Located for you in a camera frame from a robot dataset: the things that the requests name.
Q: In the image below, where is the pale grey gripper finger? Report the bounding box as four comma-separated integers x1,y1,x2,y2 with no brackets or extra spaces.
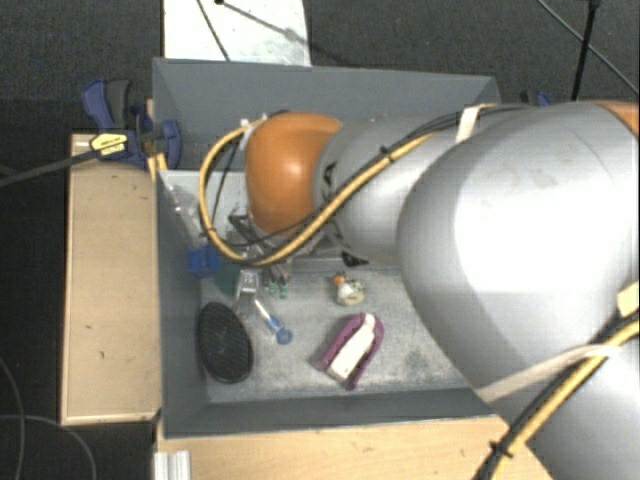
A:
233,269,260,317

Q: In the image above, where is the blue and white small tool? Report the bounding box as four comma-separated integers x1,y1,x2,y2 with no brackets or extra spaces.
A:
253,298,295,346

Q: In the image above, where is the clear bottle with blue cap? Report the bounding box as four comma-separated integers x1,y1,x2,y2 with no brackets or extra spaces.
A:
163,182,222,280

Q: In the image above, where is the small white and orange toy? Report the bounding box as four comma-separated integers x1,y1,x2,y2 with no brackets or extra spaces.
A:
332,273,366,307

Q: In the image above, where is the black oval brush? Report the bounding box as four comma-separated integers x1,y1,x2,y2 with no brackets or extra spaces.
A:
195,301,255,385

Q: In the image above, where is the grey metal bin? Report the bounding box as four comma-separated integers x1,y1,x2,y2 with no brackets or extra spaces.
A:
151,56,503,440

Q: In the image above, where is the pale wood flat board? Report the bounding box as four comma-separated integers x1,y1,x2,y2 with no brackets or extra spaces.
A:
59,132,164,427

